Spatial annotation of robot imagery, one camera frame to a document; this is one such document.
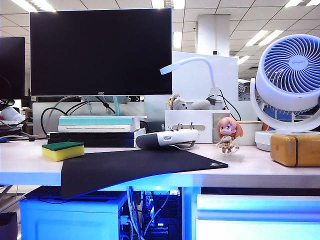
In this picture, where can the yellow green cleaning sponge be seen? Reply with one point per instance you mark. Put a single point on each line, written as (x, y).
(62, 153)

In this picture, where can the white desk drawer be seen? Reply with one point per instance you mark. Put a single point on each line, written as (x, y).
(250, 225)

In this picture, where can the small black box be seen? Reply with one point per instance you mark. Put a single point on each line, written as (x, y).
(152, 126)

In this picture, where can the white grey remote controller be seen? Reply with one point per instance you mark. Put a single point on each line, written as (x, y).
(165, 138)

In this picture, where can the cream plush animal toy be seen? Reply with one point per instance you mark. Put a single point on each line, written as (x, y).
(178, 103)

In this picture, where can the white desktop organizer box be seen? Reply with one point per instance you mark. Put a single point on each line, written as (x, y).
(187, 117)

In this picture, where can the grey soft plush lump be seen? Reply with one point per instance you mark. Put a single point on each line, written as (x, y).
(200, 104)

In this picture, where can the white partition board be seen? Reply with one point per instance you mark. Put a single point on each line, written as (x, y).
(187, 85)

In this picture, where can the black mouse pad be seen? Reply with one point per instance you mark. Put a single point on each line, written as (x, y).
(130, 162)

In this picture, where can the white gooseneck desk lamp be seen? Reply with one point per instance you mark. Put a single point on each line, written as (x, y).
(169, 68)

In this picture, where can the black flat box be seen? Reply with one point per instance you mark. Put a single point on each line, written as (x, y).
(107, 143)
(92, 135)

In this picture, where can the orange haired anime figurine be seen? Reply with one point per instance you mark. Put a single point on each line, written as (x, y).
(227, 126)

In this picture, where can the teal book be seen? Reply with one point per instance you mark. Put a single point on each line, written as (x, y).
(92, 121)

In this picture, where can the white book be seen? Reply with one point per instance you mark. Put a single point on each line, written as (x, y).
(92, 128)

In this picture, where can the small white background fan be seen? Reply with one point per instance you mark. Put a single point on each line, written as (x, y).
(243, 90)

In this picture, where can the white container with wooden lid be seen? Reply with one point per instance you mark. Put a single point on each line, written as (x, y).
(248, 136)

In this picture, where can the black computer tower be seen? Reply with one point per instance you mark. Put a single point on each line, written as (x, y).
(167, 210)

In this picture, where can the black AOC computer monitor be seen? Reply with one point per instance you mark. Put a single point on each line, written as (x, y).
(100, 50)

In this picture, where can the white desk leg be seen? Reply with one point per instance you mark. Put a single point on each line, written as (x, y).
(188, 215)

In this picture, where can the small orange object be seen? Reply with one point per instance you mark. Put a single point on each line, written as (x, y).
(265, 127)

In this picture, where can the white desk fan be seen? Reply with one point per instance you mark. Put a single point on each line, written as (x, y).
(271, 96)

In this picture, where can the frosted desk divider panel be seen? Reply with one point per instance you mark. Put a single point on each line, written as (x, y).
(35, 116)

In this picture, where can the white bottle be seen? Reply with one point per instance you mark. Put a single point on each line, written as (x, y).
(11, 113)

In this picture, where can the black flat device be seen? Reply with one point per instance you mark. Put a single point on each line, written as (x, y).
(8, 133)

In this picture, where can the black frameless computer monitor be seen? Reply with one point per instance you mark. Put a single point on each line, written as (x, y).
(10, 67)

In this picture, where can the dark fabric chair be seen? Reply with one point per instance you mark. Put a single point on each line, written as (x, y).
(7, 225)

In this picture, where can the white pedestal cabinet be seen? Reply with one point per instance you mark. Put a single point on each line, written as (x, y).
(67, 220)

